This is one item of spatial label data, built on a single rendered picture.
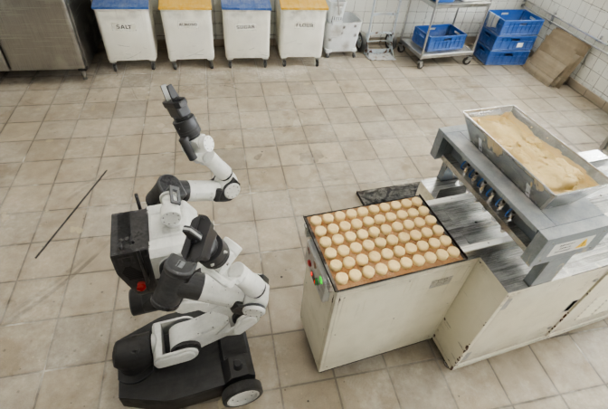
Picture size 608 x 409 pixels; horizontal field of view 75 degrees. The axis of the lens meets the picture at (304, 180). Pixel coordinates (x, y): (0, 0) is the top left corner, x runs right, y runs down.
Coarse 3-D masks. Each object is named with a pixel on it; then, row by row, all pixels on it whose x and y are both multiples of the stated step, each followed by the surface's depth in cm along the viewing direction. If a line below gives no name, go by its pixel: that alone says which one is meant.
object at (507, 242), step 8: (488, 240) 176; (496, 240) 177; (504, 240) 177; (512, 240) 177; (464, 248) 172; (472, 248) 172; (480, 248) 173; (488, 248) 175; (496, 248) 178; (504, 248) 180; (472, 256) 176; (328, 280) 154; (328, 288) 156
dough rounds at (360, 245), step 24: (312, 216) 176; (336, 216) 177; (360, 216) 181; (384, 216) 179; (408, 216) 183; (432, 216) 182; (336, 240) 167; (360, 240) 171; (384, 240) 169; (408, 240) 170; (432, 240) 171; (336, 264) 158; (360, 264) 160; (384, 264) 159; (408, 264) 160; (432, 264) 164
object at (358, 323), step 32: (352, 288) 160; (384, 288) 167; (416, 288) 177; (448, 288) 188; (320, 320) 187; (352, 320) 179; (384, 320) 189; (416, 320) 202; (320, 352) 196; (352, 352) 203; (384, 352) 218
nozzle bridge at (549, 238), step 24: (456, 144) 181; (456, 168) 189; (480, 168) 169; (480, 192) 178; (504, 192) 158; (504, 216) 167; (528, 216) 149; (552, 216) 150; (576, 216) 151; (600, 216) 152; (528, 240) 158; (552, 240) 141; (576, 240) 148; (600, 240) 156; (528, 264) 151; (552, 264) 157
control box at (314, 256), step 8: (312, 240) 177; (312, 248) 173; (312, 256) 172; (312, 264) 174; (320, 264) 167; (312, 272) 176; (320, 272) 164; (320, 288) 168; (320, 296) 170; (328, 296) 168
